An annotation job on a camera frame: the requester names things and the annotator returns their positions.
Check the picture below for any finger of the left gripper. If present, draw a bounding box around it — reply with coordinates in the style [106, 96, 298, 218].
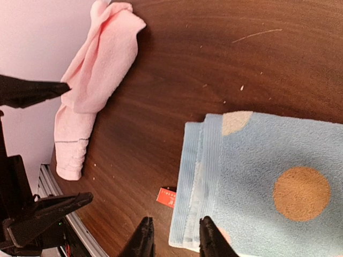
[1, 75, 71, 109]

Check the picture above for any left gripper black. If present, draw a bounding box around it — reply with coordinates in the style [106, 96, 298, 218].
[0, 109, 94, 255]

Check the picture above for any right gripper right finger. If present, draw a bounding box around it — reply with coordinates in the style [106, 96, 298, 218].
[199, 216, 238, 257]

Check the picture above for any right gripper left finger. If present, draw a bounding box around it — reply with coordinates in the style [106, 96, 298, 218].
[118, 216, 155, 257]

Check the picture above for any blue polka dot towel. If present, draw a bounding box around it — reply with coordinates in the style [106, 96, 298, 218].
[168, 111, 342, 256]

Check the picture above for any pink towel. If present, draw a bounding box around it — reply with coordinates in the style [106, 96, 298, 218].
[54, 1, 146, 181]

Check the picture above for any aluminium front rail frame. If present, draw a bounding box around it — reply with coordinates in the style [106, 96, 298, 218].
[37, 163, 110, 257]

